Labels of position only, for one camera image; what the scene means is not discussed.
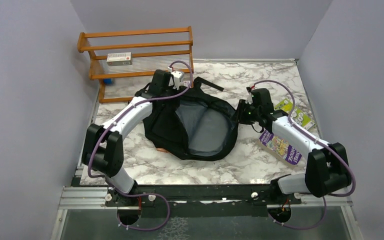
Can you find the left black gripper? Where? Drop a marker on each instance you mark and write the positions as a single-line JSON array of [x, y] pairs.
[[175, 103]]

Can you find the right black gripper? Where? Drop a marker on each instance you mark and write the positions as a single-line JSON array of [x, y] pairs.
[[242, 106]]

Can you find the purple treehouse book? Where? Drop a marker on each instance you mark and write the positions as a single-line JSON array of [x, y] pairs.
[[279, 148]]

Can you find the black student backpack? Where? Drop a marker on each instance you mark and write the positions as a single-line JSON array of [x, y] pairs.
[[193, 126]]

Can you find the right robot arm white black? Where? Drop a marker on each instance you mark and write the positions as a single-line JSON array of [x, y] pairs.
[[327, 168]]

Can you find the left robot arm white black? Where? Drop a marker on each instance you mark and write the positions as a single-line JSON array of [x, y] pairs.
[[103, 148]]

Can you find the small red white box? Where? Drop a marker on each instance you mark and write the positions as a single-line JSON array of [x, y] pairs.
[[187, 83]]

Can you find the green comic book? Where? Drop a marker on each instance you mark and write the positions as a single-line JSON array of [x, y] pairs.
[[297, 115]]

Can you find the white red box on shelf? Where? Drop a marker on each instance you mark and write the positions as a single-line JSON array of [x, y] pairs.
[[119, 59]]

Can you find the blue object under shelf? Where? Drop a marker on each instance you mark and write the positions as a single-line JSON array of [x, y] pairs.
[[108, 81]]

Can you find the wooden shelf rack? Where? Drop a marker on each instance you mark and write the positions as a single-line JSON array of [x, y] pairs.
[[142, 64]]

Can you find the copper orange pen case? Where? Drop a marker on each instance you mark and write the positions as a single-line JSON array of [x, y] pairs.
[[162, 150]]

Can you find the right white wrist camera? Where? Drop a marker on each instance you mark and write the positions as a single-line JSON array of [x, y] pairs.
[[249, 97]]

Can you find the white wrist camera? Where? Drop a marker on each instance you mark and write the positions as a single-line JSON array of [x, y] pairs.
[[178, 77], [249, 97]]

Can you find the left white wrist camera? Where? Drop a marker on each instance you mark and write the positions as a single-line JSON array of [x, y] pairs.
[[178, 77]]

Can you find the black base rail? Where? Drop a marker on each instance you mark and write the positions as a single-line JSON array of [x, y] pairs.
[[195, 201]]

